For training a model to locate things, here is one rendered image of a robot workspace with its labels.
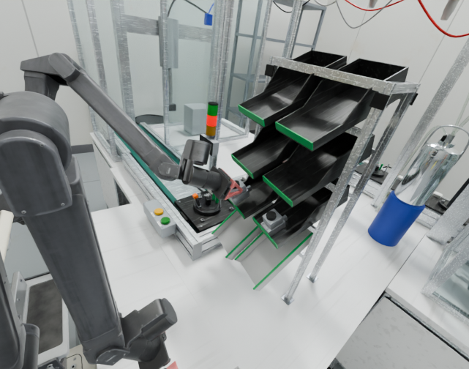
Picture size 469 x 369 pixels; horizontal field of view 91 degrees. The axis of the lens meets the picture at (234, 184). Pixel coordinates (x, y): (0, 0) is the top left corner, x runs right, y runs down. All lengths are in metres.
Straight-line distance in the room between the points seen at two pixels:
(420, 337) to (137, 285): 1.19
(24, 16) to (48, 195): 3.37
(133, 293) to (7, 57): 3.09
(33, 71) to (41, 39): 2.75
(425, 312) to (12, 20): 3.95
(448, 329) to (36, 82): 1.62
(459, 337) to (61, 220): 1.33
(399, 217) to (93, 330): 1.31
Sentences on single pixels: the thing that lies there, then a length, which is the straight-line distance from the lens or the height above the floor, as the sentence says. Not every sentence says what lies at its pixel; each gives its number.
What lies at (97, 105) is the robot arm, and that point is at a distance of 0.74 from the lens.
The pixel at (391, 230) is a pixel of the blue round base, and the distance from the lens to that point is 1.46.
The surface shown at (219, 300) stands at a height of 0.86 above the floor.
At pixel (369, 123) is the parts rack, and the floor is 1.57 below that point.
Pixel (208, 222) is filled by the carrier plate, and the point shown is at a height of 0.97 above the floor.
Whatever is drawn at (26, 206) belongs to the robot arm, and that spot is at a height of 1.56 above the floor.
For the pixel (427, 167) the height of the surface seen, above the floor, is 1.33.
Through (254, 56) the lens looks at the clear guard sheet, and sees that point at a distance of 2.24.
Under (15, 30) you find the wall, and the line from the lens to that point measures 3.60.
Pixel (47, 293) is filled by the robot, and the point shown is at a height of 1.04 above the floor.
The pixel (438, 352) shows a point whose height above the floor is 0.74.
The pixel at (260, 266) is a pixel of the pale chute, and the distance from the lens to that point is 0.87.
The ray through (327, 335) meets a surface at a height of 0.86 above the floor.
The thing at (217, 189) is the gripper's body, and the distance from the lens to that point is 0.69.
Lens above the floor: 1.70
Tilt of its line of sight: 33 degrees down
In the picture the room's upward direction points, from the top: 9 degrees clockwise
